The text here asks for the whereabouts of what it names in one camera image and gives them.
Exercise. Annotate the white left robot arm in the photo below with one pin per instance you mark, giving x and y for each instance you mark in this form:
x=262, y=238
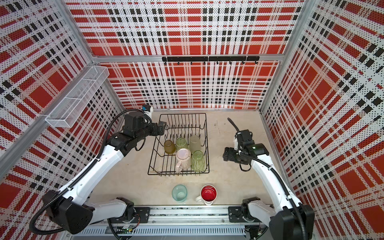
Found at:
x=67, y=209

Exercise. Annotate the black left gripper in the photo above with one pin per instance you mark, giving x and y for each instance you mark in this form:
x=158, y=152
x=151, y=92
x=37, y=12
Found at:
x=155, y=132

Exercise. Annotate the white wire wall basket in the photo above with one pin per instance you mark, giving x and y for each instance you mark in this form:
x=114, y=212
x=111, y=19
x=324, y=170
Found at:
x=67, y=112

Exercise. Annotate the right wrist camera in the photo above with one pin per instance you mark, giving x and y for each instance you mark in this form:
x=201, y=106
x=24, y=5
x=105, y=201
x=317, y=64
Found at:
x=244, y=138

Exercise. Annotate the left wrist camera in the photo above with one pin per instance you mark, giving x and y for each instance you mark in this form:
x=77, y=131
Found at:
x=148, y=110

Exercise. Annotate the black wire dish rack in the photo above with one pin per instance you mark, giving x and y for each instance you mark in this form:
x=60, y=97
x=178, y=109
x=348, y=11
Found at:
x=179, y=126

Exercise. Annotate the teal glass cup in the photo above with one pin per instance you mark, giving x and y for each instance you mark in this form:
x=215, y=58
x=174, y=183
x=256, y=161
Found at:
x=179, y=193

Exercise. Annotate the pale green frosted glass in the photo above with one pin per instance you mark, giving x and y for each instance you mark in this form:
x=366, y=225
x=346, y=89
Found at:
x=195, y=144

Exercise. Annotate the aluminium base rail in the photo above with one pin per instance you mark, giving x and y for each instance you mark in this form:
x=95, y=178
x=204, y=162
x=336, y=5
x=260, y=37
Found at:
x=179, y=222

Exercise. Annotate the amber textured glass cup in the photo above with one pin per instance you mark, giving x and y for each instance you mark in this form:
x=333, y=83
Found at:
x=169, y=147

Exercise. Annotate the black wall hook rail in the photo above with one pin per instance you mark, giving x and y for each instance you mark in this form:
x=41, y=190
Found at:
x=211, y=59

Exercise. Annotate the green ribbed glass cup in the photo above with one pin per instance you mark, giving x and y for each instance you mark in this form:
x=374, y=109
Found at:
x=181, y=143

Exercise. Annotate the lavender ceramic mug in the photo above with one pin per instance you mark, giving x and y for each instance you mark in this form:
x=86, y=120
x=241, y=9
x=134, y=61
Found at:
x=184, y=162

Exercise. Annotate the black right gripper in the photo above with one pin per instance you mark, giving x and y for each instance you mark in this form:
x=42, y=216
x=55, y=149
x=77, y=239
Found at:
x=228, y=155

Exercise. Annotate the red interior white mug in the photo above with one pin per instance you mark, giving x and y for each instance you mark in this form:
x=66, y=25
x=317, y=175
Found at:
x=208, y=195

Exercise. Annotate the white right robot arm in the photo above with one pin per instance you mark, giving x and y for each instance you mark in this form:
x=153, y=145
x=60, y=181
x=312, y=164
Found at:
x=287, y=217

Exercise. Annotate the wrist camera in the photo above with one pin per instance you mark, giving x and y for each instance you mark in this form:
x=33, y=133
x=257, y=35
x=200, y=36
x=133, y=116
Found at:
x=148, y=110
x=244, y=138

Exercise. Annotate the clear green glass tumbler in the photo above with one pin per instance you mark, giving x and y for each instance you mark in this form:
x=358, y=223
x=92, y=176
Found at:
x=198, y=161

